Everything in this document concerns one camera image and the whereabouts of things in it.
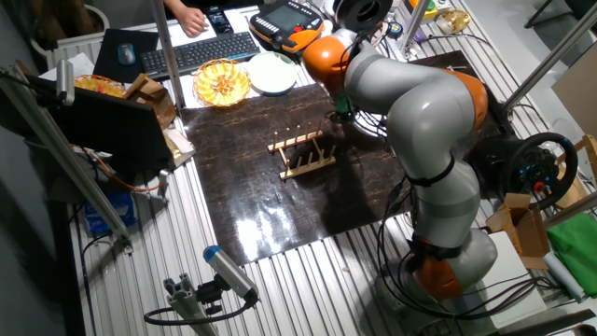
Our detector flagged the white flat board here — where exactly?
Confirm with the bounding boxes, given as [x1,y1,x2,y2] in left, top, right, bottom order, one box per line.
[461,231,548,329]

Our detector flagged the open brown cardboard box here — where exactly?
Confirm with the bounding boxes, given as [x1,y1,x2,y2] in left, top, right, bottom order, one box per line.
[485,192,552,271]

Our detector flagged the beige cardboard panel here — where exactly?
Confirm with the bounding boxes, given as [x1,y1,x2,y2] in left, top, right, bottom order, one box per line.
[551,55,597,139]

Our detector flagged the amber glass bowl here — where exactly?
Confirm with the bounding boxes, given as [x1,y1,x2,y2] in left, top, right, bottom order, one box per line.
[436,7,472,35]

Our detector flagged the torn brown cardboard box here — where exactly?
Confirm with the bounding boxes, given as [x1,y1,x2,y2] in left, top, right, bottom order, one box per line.
[123,72,177,130]

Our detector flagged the black computer keyboard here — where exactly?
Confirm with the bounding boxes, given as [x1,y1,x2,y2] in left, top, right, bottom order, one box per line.
[139,31,261,81]

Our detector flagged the black mouse pad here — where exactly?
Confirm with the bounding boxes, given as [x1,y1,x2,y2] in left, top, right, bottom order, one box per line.
[91,27,160,85]

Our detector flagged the black smartphone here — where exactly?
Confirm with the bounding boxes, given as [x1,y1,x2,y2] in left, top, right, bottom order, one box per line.
[202,5,235,36]

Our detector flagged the black monitor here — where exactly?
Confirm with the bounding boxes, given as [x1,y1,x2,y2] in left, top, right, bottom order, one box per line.
[27,77,174,174]

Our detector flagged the aluminium profile beam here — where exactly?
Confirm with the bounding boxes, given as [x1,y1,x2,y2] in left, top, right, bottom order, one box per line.
[543,189,597,230]
[0,64,134,253]

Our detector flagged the yellow green button box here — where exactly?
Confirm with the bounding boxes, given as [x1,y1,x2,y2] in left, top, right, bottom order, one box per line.
[406,0,440,21]

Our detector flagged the short aluminium profile mount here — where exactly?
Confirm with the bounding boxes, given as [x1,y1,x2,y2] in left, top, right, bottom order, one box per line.
[162,273,220,336]

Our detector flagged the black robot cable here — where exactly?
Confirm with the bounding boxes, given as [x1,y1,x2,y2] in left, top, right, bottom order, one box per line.
[376,176,561,322]
[386,209,561,323]

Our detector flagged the black filament spool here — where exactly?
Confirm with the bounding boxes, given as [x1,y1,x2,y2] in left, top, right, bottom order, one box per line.
[333,0,396,33]

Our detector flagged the black camera cable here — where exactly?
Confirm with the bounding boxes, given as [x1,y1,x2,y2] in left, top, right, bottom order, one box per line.
[143,298,257,327]

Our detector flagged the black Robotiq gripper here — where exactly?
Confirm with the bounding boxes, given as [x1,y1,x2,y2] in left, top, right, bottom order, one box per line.
[332,109,359,125]

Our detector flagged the person's right hand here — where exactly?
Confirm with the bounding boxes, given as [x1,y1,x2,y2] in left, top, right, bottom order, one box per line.
[176,5,209,37]

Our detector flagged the blue grey computer mouse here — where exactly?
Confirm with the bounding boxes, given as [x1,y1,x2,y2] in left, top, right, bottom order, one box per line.
[116,42,137,66]

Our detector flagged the aluminium profile post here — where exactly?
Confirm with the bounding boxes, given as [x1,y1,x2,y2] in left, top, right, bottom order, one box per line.
[149,0,187,109]
[502,3,597,113]
[398,0,431,53]

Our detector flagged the silver camera with blue end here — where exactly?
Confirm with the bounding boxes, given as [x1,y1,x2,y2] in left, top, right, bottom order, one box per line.
[202,245,260,304]

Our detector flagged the orange cable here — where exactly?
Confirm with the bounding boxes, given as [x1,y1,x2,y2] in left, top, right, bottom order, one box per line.
[69,144,162,193]

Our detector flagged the wooden dish rack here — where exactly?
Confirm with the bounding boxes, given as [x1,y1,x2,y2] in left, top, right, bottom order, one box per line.
[267,121,337,182]

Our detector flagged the black racing steering wheel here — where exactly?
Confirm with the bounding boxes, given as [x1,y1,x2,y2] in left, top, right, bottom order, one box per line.
[470,132,579,212]

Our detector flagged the white chair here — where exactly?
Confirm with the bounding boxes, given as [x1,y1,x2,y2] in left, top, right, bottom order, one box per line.
[30,3,111,71]

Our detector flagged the white flat packet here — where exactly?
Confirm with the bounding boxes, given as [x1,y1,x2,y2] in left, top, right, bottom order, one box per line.
[162,126,197,169]

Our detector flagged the person's right forearm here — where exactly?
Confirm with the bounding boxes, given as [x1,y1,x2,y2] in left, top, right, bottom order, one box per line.
[161,0,187,18]

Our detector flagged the pale green plate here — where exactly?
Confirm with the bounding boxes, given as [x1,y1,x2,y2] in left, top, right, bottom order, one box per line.
[245,50,299,97]

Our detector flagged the green cloth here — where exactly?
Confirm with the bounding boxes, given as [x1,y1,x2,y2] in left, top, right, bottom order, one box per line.
[546,212,597,299]

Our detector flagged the dark marble pattern mat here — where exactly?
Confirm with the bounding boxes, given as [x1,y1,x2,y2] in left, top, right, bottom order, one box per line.
[179,49,512,267]

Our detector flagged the black orange teach pendant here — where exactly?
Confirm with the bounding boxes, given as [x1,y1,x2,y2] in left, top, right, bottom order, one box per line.
[248,0,326,55]

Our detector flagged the light wooden stand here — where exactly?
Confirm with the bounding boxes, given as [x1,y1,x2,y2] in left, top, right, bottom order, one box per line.
[554,133,597,210]

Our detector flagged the white paper roll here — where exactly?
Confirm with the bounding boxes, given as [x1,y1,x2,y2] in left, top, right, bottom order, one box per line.
[543,251,587,304]

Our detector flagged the black camera bracket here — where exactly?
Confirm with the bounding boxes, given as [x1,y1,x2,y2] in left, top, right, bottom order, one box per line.
[195,274,229,316]

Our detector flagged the blue plastic package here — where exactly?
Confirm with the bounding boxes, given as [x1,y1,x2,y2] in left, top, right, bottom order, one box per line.
[83,190,137,237]

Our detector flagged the yellow wicker basket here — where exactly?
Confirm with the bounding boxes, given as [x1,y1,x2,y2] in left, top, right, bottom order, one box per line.
[74,74,127,99]
[192,58,253,108]

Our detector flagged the silver depth camera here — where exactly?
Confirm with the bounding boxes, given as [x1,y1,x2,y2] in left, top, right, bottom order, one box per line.
[55,58,76,106]

